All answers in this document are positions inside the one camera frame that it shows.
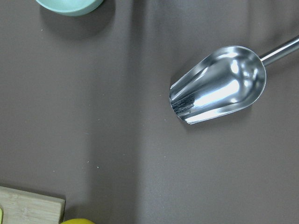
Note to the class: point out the steel scoop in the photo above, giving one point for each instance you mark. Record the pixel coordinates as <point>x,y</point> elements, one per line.
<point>228,80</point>

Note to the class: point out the yellow lemon near scoop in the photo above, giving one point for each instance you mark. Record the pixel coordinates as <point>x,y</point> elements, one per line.
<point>78,221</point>

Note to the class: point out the mint green bowl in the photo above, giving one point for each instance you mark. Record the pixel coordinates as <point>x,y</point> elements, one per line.
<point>70,7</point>

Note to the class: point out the bamboo cutting board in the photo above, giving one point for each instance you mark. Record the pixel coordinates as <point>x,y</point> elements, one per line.
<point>22,207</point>

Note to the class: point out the yellow plastic knife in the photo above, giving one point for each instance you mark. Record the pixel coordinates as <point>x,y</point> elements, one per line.
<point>1,216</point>

